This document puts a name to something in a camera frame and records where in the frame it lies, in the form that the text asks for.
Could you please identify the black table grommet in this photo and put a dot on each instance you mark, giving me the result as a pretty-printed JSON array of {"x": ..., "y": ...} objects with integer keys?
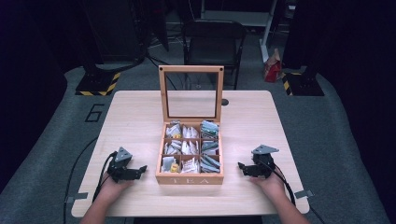
[{"x": 225, "y": 102}]

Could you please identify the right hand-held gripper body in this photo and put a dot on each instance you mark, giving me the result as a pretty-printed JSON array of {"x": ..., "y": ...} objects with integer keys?
[{"x": 263, "y": 161}]

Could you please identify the stack of white tea bags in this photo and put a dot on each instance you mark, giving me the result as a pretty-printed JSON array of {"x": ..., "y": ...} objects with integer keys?
[
  {"x": 190, "y": 132},
  {"x": 190, "y": 147},
  {"x": 190, "y": 165},
  {"x": 172, "y": 147}
]

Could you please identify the person's right hand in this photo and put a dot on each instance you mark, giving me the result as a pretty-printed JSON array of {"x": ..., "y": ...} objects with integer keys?
[{"x": 271, "y": 186}]

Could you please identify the stack of yellow label tea bags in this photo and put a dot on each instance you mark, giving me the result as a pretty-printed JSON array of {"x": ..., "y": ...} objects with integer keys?
[
  {"x": 170, "y": 165},
  {"x": 173, "y": 130}
]

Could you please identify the person's left hand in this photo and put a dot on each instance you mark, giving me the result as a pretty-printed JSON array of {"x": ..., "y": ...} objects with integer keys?
[{"x": 114, "y": 188}]

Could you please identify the wooden tea box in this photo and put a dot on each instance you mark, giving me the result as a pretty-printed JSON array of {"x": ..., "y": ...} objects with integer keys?
[{"x": 190, "y": 130}]

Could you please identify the white desk frame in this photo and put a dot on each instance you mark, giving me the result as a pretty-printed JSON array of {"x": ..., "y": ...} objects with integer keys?
[{"x": 267, "y": 34}]

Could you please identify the black folding chair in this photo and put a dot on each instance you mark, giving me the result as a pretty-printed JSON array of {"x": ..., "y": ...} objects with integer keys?
[{"x": 213, "y": 40}]

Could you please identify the red paper bag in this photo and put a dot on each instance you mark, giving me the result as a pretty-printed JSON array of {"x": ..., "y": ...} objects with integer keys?
[{"x": 273, "y": 67}]

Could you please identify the stack of green tea bags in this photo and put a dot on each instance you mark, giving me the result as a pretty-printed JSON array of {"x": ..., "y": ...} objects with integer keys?
[
  {"x": 210, "y": 164},
  {"x": 210, "y": 146},
  {"x": 209, "y": 129}
]

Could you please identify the black stand striped base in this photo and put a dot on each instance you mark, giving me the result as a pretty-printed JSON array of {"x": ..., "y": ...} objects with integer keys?
[
  {"x": 98, "y": 83},
  {"x": 303, "y": 84}
]

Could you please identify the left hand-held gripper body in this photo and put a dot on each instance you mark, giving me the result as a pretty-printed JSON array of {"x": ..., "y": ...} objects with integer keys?
[{"x": 120, "y": 169}]

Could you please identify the grey tape strip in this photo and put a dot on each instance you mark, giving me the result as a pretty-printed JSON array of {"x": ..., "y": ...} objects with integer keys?
[
  {"x": 304, "y": 194},
  {"x": 77, "y": 197}
]

